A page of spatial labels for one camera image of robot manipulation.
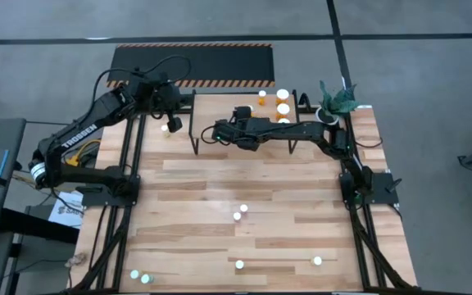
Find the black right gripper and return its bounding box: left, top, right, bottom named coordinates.
left=212, top=104, right=265, bottom=152

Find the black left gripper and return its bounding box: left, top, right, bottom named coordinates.
left=152, top=71, right=184, bottom=134

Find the wooden shelf with black legs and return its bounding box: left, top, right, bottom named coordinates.
left=188, top=88, right=302, bottom=156

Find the black hazard-striped floor mat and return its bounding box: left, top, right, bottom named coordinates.
left=106, top=42, right=276, bottom=89

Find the green plant in white pot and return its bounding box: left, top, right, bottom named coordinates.
left=314, top=79, right=361, bottom=128

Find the black floor tape strip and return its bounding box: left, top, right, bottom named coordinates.
left=326, top=0, right=352, bottom=89
left=0, top=32, right=472, bottom=45

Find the white printed paper sheet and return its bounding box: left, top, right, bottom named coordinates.
left=48, top=191, right=84, bottom=229

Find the crumpled beige scrap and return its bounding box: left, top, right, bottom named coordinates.
left=64, top=252, right=89, bottom=268

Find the black stand bar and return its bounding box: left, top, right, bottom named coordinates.
left=0, top=207, right=80, bottom=245

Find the grey monitor with blue edge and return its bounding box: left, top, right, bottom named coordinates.
left=0, top=117, right=27, bottom=239

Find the yellow cable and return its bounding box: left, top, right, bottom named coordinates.
left=66, top=138, right=102, bottom=168

